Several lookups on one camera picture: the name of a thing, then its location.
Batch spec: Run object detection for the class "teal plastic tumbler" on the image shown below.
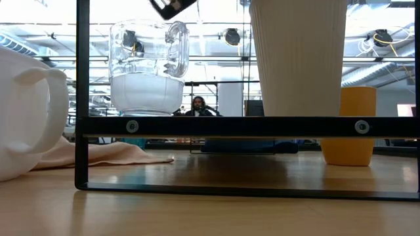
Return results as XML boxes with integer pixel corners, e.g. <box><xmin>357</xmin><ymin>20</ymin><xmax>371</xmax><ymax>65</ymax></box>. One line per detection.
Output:
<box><xmin>123</xmin><ymin>137</ymin><xmax>148</xmax><ymax>151</ymax></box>

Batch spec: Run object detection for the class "beige ribbed cup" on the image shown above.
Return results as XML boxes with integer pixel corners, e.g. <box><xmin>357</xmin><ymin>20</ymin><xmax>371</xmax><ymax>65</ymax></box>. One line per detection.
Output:
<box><xmin>248</xmin><ymin>0</ymin><xmax>348</xmax><ymax>117</ymax></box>

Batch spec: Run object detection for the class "white ceramic mug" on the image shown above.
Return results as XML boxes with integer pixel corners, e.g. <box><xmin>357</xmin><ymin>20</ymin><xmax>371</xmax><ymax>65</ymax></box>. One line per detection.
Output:
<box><xmin>0</xmin><ymin>45</ymin><xmax>70</xmax><ymax>183</ymax></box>

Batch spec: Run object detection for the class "small orange cup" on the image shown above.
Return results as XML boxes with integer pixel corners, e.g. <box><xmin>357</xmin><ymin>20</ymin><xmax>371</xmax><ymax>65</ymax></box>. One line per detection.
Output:
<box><xmin>320</xmin><ymin>86</ymin><xmax>378</xmax><ymax>167</ymax></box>

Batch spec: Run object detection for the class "person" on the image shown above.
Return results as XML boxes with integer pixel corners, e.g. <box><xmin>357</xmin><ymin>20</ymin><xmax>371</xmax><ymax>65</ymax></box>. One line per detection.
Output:
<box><xmin>183</xmin><ymin>95</ymin><xmax>223</xmax><ymax>117</ymax></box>

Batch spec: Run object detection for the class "beige crumpled cloth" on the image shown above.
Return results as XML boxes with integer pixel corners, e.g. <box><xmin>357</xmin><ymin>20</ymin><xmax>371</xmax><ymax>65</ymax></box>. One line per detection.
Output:
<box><xmin>32</xmin><ymin>136</ymin><xmax>175</xmax><ymax>171</ymax></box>

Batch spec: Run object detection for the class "lit display screen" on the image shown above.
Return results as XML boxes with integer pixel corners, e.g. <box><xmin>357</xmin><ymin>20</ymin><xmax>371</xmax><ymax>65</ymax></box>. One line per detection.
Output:
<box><xmin>396</xmin><ymin>104</ymin><xmax>417</xmax><ymax>117</ymax></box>

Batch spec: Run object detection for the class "black ceiling cable reel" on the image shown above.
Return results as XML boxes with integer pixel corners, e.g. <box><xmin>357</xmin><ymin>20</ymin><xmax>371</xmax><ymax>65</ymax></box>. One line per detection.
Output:
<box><xmin>224</xmin><ymin>28</ymin><xmax>242</xmax><ymax>47</ymax></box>
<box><xmin>373</xmin><ymin>28</ymin><xmax>392</xmax><ymax>47</ymax></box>

